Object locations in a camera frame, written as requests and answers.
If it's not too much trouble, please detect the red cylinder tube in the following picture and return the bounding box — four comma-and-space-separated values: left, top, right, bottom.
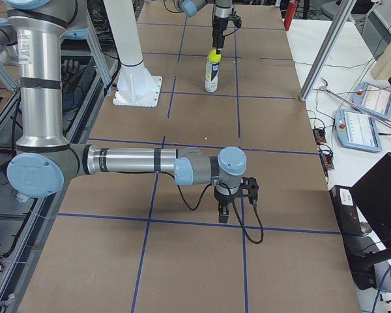
283, 0, 298, 31

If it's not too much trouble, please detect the far teach pendant tablet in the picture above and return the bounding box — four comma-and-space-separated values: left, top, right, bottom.
353, 82, 391, 119

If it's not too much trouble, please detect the near teach pendant tablet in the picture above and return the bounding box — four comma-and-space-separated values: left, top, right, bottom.
334, 109, 382, 153

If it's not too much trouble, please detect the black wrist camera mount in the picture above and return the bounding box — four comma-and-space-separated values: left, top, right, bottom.
239, 177, 259, 205
228, 11, 242, 29

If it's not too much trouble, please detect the clear tennis ball can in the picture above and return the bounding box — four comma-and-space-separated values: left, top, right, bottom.
205, 56, 221, 93

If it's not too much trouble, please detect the metal reacher grabber stick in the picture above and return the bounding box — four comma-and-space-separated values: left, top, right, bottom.
318, 82, 391, 129

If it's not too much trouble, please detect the black monitor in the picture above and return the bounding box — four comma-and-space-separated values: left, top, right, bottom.
351, 153, 391, 267

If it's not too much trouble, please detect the aluminium frame post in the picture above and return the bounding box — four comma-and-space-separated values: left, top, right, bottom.
299, 0, 356, 102

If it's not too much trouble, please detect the black computer box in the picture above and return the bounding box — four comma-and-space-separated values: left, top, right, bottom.
330, 185, 373, 237

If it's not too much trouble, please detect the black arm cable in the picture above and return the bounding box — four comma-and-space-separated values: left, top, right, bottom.
177, 181, 265, 245

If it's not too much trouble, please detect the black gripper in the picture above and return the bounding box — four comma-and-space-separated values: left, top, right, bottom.
214, 184, 241, 224
212, 15, 228, 54

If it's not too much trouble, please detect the teach pendant tablet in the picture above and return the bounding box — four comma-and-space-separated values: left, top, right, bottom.
353, 82, 391, 119
334, 109, 382, 153

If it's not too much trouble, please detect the orange black connector block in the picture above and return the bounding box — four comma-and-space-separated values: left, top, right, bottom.
312, 128, 326, 145

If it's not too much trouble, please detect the yellow tennis ball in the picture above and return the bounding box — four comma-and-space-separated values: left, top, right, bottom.
207, 49, 222, 63

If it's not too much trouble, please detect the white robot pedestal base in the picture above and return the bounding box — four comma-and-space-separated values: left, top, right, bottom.
104, 0, 162, 108

